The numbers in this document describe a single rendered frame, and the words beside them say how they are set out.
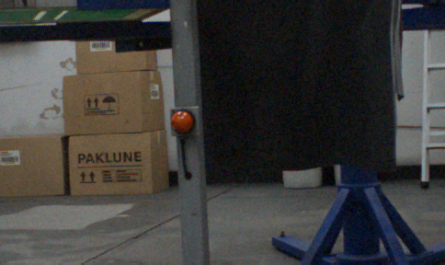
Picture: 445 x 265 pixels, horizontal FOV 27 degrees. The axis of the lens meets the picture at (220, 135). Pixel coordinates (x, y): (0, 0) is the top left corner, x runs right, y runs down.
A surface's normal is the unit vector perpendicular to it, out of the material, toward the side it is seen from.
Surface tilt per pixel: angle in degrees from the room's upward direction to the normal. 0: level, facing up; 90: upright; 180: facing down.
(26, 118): 90
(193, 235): 90
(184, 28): 90
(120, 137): 89
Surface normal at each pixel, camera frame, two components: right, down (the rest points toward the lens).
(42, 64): -0.25, 0.07
